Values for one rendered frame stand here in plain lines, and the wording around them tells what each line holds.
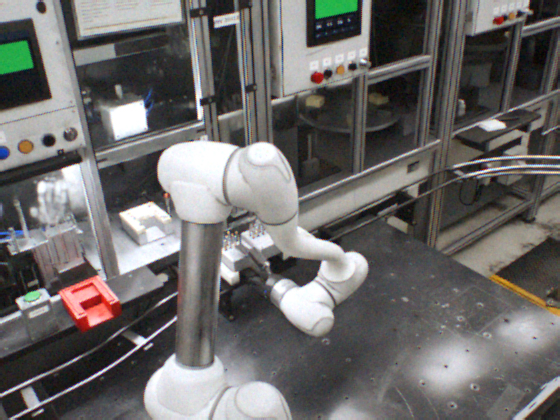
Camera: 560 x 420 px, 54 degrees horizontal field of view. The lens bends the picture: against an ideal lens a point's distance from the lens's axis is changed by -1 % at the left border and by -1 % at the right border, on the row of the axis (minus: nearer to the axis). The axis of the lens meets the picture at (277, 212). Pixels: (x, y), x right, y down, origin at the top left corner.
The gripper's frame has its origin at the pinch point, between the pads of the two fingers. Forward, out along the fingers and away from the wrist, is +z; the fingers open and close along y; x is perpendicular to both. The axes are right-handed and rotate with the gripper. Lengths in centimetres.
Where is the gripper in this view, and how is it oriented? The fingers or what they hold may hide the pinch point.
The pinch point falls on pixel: (243, 259)
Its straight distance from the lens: 187.5
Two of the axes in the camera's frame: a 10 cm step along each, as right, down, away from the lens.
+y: -0.3, -8.5, -5.3
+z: -6.1, -4.1, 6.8
